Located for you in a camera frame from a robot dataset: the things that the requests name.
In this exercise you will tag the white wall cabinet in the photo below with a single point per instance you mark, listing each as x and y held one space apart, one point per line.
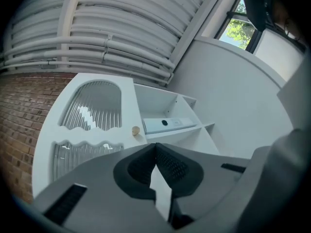
48 135

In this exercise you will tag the flat white device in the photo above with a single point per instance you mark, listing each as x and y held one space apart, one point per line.
155 126

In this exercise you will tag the black head-mounted camera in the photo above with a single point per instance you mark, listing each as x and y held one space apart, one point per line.
255 11

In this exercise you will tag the bundle of white ceiling pipes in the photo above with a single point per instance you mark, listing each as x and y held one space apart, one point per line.
97 57

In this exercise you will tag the black framed window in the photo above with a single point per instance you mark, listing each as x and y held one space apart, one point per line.
236 30

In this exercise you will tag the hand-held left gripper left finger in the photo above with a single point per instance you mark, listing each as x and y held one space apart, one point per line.
131 171

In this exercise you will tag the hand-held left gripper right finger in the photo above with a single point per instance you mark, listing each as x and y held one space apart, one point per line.
177 169

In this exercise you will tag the round beige door knob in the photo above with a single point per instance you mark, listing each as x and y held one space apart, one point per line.
136 131

